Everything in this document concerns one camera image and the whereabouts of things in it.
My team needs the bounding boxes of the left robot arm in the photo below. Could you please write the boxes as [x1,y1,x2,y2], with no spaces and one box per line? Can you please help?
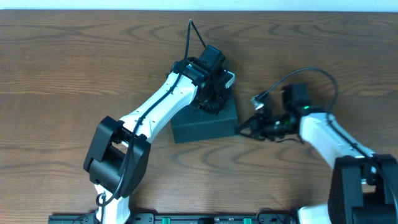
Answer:
[83,57,235,223]

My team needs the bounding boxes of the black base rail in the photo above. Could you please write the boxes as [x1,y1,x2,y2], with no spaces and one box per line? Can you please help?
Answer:
[48,213,298,224]

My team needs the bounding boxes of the dark green hinged box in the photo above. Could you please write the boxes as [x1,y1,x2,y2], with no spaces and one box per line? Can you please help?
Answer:
[170,89,238,144]

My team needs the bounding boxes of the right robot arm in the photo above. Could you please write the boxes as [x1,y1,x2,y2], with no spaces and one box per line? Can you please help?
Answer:
[236,84,397,223]

